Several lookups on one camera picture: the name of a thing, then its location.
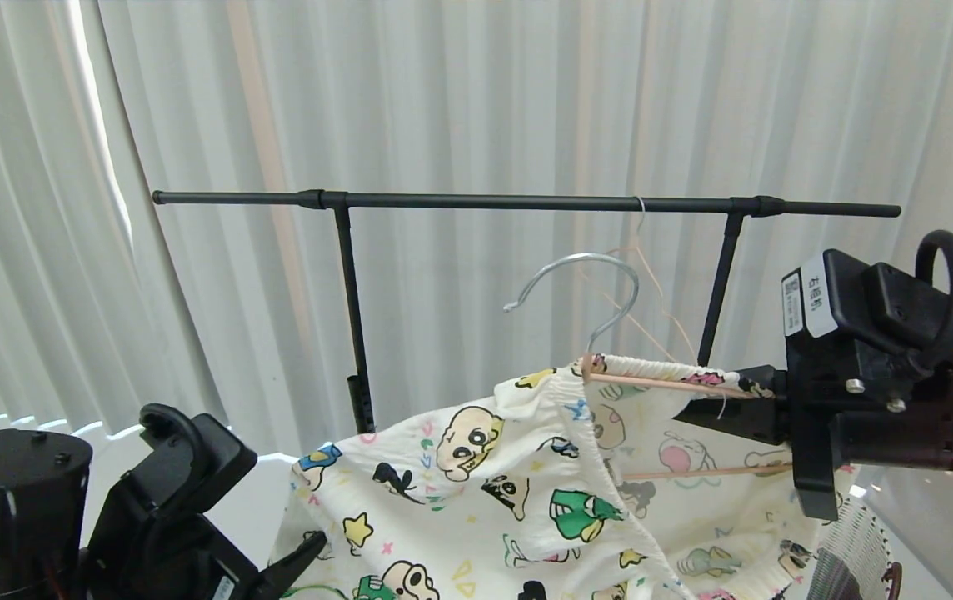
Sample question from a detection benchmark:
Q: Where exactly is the black clothes rack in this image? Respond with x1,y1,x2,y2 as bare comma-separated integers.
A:
152,190,902,436

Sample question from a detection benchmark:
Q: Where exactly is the white curtain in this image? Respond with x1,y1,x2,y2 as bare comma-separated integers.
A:
0,0,953,600

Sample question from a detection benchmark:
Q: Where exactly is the white laundry basket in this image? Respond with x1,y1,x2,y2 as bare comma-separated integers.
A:
810,496,902,600

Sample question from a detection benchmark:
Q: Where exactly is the cream printed garment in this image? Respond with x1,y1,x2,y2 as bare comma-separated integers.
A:
268,354,861,600

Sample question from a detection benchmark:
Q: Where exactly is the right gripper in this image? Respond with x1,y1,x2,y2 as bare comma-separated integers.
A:
786,363,953,523

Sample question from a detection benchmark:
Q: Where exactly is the pink clothes hanger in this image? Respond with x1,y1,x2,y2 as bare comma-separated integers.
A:
503,252,794,482
581,197,698,364

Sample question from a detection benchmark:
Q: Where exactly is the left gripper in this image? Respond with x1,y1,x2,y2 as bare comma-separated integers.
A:
193,530,330,600

